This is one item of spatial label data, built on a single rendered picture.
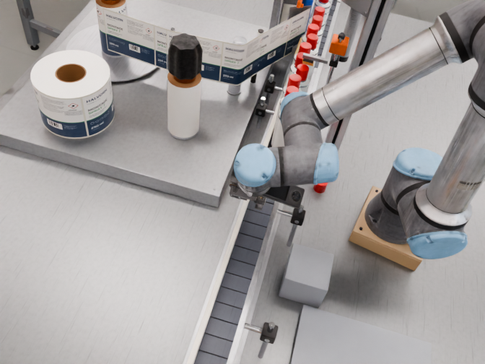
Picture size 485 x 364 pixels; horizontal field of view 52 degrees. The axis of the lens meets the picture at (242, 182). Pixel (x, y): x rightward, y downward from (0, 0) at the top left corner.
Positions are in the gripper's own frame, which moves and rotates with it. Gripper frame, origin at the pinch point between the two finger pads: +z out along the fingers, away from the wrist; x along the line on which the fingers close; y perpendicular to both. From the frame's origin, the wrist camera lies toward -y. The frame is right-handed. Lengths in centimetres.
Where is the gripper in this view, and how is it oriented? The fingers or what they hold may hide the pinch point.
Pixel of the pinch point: (264, 196)
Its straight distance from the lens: 123.5
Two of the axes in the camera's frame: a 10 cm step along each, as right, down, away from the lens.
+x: -2.8, 9.4, -1.7
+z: 0.4, 1.9, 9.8
